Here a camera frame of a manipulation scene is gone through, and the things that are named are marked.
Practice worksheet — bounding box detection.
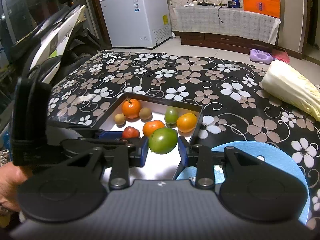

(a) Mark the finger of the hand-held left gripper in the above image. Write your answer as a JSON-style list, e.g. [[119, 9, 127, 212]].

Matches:
[[78, 137, 141, 147], [48, 120, 127, 141]]

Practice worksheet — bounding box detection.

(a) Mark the person's left hand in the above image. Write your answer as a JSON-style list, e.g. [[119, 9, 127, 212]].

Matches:
[[0, 165, 29, 216]]

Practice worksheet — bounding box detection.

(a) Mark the orange tangerine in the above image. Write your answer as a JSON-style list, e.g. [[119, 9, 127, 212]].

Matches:
[[142, 120, 166, 138]]

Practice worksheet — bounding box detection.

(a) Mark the large green tomato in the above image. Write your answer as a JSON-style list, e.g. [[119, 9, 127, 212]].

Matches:
[[148, 127, 179, 155]]

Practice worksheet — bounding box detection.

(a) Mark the black hanging cable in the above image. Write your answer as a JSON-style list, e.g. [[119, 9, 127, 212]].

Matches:
[[217, 5, 229, 23]]

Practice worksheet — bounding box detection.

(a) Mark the white chest freezer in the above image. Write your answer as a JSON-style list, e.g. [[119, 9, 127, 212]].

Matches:
[[99, 0, 173, 49]]

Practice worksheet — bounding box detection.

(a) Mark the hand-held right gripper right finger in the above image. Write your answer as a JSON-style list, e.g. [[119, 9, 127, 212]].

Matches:
[[177, 135, 254, 190]]

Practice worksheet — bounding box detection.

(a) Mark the pink cloth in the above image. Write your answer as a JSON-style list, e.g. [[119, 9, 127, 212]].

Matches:
[[272, 48, 291, 64]]

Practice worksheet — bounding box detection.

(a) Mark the blue round plate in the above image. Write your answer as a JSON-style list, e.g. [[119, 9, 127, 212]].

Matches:
[[175, 141, 311, 227]]

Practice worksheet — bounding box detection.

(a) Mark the smooth orange persimmon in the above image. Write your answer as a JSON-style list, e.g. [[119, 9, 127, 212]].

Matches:
[[176, 113, 198, 133]]

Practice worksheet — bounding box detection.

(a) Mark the dark wooden cabinet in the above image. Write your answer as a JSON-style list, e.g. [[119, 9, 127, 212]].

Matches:
[[172, 31, 274, 54]]

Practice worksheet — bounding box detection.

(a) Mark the brown longan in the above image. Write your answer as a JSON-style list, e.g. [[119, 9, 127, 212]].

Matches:
[[114, 113, 126, 126]]

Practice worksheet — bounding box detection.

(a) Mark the large tangerine with stem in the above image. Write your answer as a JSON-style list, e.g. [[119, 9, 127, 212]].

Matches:
[[122, 98, 142, 120]]

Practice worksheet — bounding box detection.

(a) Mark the red tomato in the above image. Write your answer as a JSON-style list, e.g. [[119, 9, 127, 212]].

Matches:
[[122, 126, 140, 140]]

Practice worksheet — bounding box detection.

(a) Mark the small green tomato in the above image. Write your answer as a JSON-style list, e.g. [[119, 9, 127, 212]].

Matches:
[[164, 106, 180, 125]]

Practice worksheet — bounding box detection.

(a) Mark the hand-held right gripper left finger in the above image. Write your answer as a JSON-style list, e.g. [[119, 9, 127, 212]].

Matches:
[[67, 136, 150, 191]]

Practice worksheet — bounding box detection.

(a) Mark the purple detergent bottle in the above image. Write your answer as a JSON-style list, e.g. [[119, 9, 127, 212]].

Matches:
[[249, 49, 273, 64]]

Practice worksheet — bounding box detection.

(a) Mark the napa cabbage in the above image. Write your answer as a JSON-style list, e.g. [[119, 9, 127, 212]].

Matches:
[[261, 60, 320, 122]]

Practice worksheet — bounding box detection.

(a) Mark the white and black scooter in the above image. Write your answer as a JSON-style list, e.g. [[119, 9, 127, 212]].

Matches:
[[0, 0, 110, 130]]

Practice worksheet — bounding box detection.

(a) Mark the black floral tablecloth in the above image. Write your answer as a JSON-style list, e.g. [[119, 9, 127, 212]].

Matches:
[[46, 50, 320, 230]]

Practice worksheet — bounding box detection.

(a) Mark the brown kiwi fruit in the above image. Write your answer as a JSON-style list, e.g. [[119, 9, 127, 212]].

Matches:
[[139, 107, 152, 121]]

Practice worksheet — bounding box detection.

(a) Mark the white lace cloth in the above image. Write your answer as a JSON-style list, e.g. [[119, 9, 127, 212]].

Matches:
[[173, 5, 281, 44]]

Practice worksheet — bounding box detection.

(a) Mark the white tray with brown rim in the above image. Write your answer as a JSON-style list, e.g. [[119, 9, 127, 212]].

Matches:
[[98, 92, 204, 181]]

